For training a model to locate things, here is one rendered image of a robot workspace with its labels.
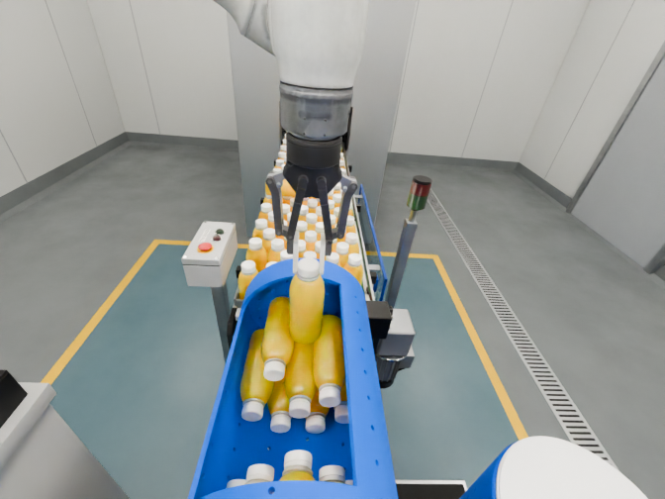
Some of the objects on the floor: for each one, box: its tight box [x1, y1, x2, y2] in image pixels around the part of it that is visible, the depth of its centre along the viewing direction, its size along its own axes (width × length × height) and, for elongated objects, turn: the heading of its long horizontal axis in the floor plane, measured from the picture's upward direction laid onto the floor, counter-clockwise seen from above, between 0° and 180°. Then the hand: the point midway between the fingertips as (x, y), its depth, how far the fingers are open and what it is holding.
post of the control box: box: [211, 282, 231, 362], centre depth 126 cm, size 4×4×100 cm
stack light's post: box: [385, 219, 418, 309], centre depth 143 cm, size 4×4×110 cm
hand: (309, 253), depth 53 cm, fingers closed on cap, 4 cm apart
